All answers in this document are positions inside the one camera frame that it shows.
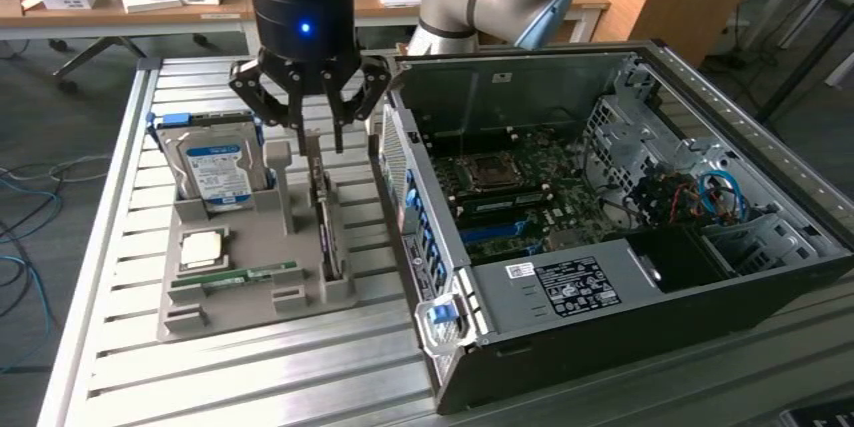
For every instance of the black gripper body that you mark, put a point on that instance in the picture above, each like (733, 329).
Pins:
(304, 47)

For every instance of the black Nvidia graphics card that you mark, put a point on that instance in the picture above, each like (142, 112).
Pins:
(328, 227)

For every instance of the hard disk with blue caddy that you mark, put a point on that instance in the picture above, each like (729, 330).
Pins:
(214, 167)

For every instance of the metal CPU socket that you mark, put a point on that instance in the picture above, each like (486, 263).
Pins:
(490, 172)

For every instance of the grey parts rack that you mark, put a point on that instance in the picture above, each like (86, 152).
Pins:
(268, 257)

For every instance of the silver CPU chip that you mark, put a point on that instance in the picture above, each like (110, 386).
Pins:
(203, 247)

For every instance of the installed RAM stick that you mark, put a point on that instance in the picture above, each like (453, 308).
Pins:
(501, 199)

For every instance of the green RAM stick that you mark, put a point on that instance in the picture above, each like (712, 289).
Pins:
(234, 276)

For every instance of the blue expansion slot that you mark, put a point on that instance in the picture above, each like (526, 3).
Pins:
(494, 233)

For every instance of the wooden desk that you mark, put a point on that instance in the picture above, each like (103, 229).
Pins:
(67, 18)

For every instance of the green motherboard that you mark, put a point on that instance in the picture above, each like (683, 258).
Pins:
(574, 207)

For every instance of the blue case latch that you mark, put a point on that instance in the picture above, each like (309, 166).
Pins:
(441, 312)

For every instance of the grey chipset heatsink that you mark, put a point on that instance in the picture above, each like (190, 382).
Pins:
(570, 242)

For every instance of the grey power supply unit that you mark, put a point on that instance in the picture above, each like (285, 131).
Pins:
(534, 292)

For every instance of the silver drive cage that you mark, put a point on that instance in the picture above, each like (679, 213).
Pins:
(634, 147)

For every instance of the black open PC case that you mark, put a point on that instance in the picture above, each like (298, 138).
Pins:
(601, 347)

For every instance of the black keyboard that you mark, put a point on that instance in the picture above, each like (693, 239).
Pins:
(821, 418)

